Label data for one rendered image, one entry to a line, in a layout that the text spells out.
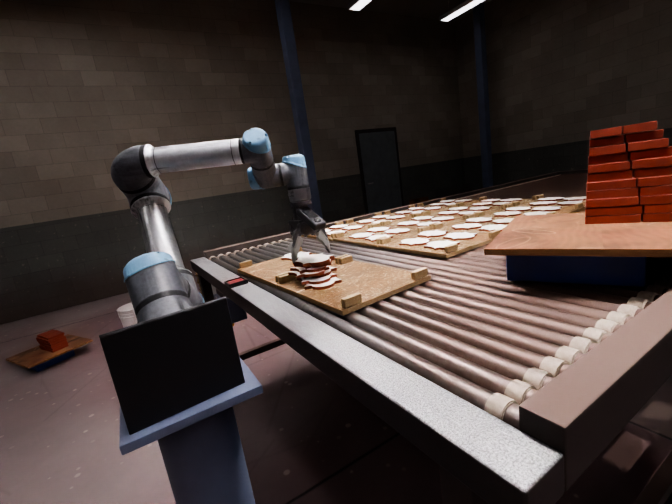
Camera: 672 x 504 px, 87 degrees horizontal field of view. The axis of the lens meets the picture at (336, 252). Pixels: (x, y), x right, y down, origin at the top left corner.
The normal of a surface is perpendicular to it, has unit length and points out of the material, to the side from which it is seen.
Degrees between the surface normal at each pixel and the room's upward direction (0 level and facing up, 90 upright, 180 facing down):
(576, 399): 0
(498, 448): 0
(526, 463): 0
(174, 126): 90
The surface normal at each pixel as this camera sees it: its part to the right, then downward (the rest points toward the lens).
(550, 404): -0.14, -0.97
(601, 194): -0.56, 0.25
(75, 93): 0.51, 0.11
